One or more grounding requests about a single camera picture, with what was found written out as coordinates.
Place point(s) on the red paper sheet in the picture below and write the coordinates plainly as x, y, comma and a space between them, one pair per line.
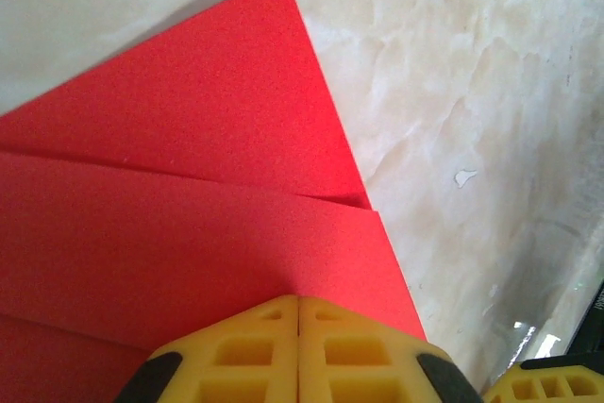
189, 115

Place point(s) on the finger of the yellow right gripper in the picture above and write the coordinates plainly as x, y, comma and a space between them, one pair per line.
575, 374

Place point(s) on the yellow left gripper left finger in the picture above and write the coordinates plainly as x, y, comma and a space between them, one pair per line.
236, 365

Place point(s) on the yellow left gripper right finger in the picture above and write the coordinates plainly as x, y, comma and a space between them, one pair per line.
363, 365

